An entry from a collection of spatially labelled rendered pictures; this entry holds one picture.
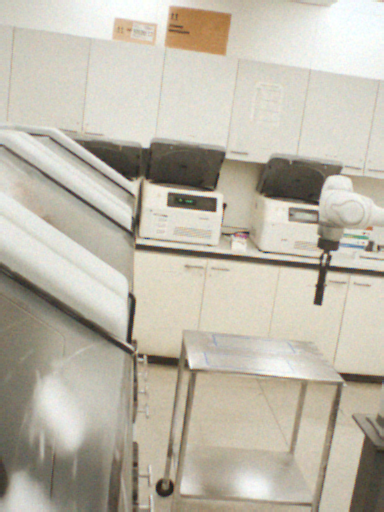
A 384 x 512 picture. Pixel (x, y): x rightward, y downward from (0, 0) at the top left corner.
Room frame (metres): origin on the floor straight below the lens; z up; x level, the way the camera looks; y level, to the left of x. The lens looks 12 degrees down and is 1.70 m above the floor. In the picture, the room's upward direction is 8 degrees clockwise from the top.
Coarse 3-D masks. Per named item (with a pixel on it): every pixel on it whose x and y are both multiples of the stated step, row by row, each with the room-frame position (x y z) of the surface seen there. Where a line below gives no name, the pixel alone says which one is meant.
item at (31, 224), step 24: (24, 144) 1.64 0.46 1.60; (48, 168) 1.63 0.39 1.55; (0, 192) 1.01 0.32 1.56; (96, 192) 1.71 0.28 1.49; (24, 216) 0.97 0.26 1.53; (120, 216) 1.66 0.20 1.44; (48, 240) 0.93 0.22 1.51; (72, 240) 1.03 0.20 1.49; (96, 264) 0.99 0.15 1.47; (120, 288) 0.95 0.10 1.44
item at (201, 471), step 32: (192, 352) 2.42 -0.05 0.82; (224, 352) 2.47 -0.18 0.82; (256, 352) 2.52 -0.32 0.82; (288, 352) 2.58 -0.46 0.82; (320, 352) 2.63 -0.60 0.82; (192, 384) 2.26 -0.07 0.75; (320, 384) 2.31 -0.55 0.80; (192, 448) 2.66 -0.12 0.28; (224, 448) 2.69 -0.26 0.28; (160, 480) 2.68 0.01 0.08; (192, 480) 2.39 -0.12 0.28; (224, 480) 2.42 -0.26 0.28; (256, 480) 2.45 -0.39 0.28; (288, 480) 2.49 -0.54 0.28; (320, 480) 2.32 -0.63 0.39
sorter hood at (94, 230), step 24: (0, 144) 1.60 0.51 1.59; (0, 168) 1.33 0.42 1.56; (24, 168) 1.51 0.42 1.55; (24, 192) 1.27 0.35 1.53; (48, 192) 1.43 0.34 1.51; (72, 192) 1.63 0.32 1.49; (48, 216) 1.21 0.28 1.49; (72, 216) 1.35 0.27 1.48; (96, 216) 1.54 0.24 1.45; (96, 240) 1.29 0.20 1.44; (120, 240) 1.45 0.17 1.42; (120, 264) 1.22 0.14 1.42
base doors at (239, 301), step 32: (160, 256) 4.28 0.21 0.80; (160, 288) 4.28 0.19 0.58; (192, 288) 4.30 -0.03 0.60; (224, 288) 4.34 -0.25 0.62; (256, 288) 4.37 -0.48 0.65; (288, 288) 4.39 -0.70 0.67; (352, 288) 4.44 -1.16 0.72; (160, 320) 4.29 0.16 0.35; (192, 320) 4.30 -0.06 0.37; (224, 320) 4.34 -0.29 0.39; (256, 320) 4.37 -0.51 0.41; (288, 320) 4.40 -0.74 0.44; (320, 320) 4.42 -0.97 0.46; (352, 320) 4.44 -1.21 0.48; (160, 352) 4.29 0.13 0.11; (352, 352) 4.45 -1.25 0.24
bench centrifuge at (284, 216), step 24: (288, 168) 4.63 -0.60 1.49; (312, 168) 4.62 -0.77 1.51; (336, 168) 4.62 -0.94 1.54; (264, 192) 4.91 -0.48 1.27; (288, 192) 4.89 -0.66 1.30; (312, 192) 4.88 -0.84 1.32; (264, 216) 4.44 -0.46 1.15; (288, 216) 4.41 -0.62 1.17; (312, 216) 4.44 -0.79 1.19; (264, 240) 4.38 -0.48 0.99; (288, 240) 4.39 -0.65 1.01; (312, 240) 4.41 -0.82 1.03
